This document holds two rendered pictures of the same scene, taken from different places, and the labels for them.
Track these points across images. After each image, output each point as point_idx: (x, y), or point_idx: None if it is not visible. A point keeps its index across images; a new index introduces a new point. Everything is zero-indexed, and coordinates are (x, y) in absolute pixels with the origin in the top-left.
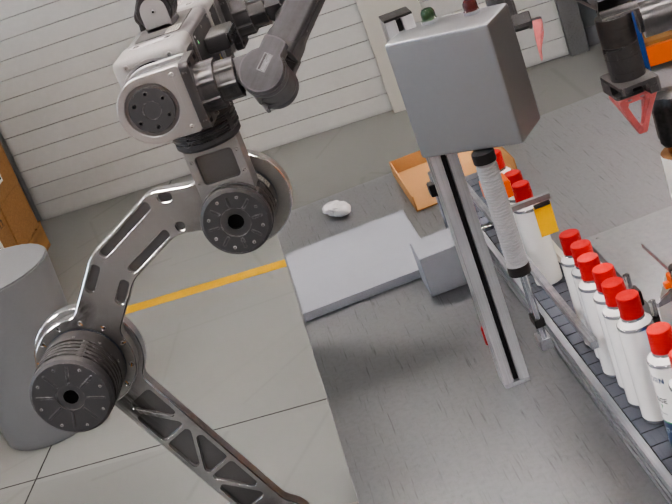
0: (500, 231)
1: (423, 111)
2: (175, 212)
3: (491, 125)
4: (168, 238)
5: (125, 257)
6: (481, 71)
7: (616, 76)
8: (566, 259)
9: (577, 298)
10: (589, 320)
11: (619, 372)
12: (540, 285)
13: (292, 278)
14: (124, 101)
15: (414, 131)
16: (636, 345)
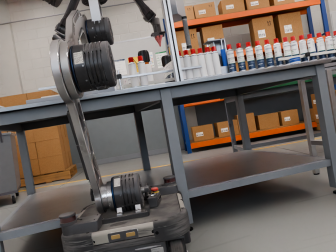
0: (189, 35)
1: (177, 2)
2: (82, 23)
3: (183, 12)
4: (82, 31)
5: (77, 28)
6: (182, 0)
7: (160, 30)
8: (180, 56)
9: (183, 65)
10: (196, 62)
11: (210, 68)
12: (147, 84)
13: (58, 95)
14: None
15: (176, 6)
16: (218, 55)
